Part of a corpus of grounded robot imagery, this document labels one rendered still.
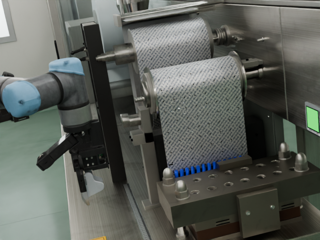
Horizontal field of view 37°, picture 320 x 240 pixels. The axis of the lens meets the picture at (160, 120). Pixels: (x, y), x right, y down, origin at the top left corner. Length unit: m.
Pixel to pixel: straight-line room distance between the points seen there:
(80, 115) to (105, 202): 0.50
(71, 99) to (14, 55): 5.75
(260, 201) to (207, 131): 0.26
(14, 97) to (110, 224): 0.54
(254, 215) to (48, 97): 0.57
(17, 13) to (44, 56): 0.66
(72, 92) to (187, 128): 0.37
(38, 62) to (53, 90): 5.78
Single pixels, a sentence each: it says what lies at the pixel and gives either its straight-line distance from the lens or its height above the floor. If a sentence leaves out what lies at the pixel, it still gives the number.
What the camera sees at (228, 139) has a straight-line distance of 1.37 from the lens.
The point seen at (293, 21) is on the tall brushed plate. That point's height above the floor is 1.41.
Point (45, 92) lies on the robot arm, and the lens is 1.07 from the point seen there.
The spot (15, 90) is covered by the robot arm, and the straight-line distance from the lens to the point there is 1.04.
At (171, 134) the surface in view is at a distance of 1.31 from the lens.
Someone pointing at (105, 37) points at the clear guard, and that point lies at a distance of 2.28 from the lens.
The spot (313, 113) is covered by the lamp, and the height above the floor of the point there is 1.20.
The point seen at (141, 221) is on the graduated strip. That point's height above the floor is 0.90.
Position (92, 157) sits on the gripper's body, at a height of 1.17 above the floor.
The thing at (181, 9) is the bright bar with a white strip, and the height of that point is 1.44.
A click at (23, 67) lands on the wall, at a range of 6.87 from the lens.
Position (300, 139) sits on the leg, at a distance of 1.65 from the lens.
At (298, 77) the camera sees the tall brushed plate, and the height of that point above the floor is 1.27.
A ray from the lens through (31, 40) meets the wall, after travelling 6.82.
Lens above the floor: 1.55
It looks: 16 degrees down
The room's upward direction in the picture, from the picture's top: 9 degrees counter-clockwise
